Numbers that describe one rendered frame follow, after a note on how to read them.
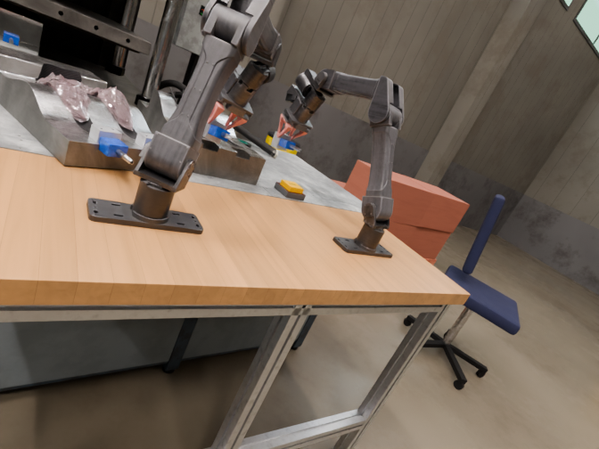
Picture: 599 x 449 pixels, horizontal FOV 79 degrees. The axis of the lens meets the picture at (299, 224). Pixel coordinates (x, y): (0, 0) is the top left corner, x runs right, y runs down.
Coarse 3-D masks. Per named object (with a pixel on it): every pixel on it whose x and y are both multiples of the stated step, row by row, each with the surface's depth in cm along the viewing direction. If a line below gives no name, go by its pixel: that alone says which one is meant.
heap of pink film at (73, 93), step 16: (48, 80) 87; (64, 80) 93; (64, 96) 82; (80, 96) 85; (96, 96) 93; (112, 96) 93; (80, 112) 83; (112, 112) 92; (128, 112) 95; (128, 128) 93
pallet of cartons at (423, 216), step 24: (360, 168) 297; (360, 192) 294; (408, 192) 290; (432, 192) 310; (408, 216) 308; (432, 216) 331; (456, 216) 354; (408, 240) 328; (432, 240) 355; (432, 264) 380
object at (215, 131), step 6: (210, 126) 99; (216, 126) 97; (222, 126) 101; (204, 132) 100; (210, 132) 98; (216, 132) 96; (222, 132) 97; (228, 132) 99; (210, 138) 100; (216, 138) 101; (222, 138) 98; (228, 138) 94
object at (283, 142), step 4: (276, 132) 128; (276, 136) 128; (284, 136) 128; (288, 136) 129; (272, 140) 130; (276, 140) 128; (280, 140) 127; (284, 140) 126; (288, 140) 127; (272, 144) 130; (276, 144) 128; (280, 144) 127; (284, 144) 125; (288, 144) 125; (292, 144) 127; (276, 148) 128; (280, 148) 129; (284, 148) 126; (288, 148) 126; (292, 148) 125; (296, 148) 124
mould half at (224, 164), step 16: (160, 96) 115; (144, 112) 124; (160, 112) 113; (160, 128) 112; (224, 144) 108; (240, 144) 120; (208, 160) 103; (224, 160) 106; (240, 160) 109; (256, 160) 112; (224, 176) 108; (240, 176) 112; (256, 176) 115
